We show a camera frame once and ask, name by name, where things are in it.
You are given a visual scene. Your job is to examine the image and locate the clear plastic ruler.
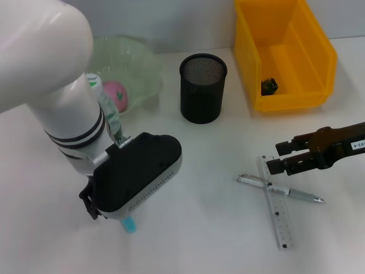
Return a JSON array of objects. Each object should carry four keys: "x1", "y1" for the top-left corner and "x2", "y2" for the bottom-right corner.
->
[{"x1": 258, "y1": 155, "x2": 295, "y2": 251}]

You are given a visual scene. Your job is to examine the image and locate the green plastic wrapper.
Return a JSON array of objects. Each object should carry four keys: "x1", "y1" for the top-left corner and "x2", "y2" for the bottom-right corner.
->
[{"x1": 261, "y1": 77, "x2": 279, "y2": 96}]

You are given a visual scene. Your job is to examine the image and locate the yellow plastic bin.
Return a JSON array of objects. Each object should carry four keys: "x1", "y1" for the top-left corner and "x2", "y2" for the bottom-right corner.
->
[{"x1": 234, "y1": 0, "x2": 338, "y2": 112}]

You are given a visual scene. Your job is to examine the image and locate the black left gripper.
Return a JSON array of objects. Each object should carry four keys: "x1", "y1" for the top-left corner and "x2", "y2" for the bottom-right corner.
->
[{"x1": 79, "y1": 182, "x2": 101, "y2": 220}]

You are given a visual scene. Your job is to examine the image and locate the green glass fruit plate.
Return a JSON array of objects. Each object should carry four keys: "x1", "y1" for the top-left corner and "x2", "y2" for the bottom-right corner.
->
[{"x1": 85, "y1": 35, "x2": 165, "y2": 118}]

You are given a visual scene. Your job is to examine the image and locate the silver clear pen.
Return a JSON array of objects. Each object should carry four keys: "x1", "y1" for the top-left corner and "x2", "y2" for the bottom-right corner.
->
[{"x1": 236, "y1": 173, "x2": 325, "y2": 204}]

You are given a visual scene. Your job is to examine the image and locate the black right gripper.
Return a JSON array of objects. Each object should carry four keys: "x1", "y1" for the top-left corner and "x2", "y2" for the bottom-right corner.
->
[{"x1": 266, "y1": 122, "x2": 365, "y2": 176}]

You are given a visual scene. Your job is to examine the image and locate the blue teal scissors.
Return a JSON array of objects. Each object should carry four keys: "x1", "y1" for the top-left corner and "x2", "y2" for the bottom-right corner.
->
[{"x1": 121, "y1": 216, "x2": 137, "y2": 234}]

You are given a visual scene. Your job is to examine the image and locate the pink peach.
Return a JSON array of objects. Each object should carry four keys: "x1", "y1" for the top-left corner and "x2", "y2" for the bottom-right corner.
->
[{"x1": 102, "y1": 80, "x2": 129, "y2": 114}]

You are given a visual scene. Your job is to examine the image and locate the clear green-label water bottle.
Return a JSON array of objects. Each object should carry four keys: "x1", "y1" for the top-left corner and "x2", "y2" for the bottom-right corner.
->
[{"x1": 85, "y1": 74, "x2": 126, "y2": 146}]

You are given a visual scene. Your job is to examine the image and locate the black mesh pen cup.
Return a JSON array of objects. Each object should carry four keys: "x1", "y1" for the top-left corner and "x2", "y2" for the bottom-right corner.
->
[{"x1": 179, "y1": 53, "x2": 228, "y2": 124}]

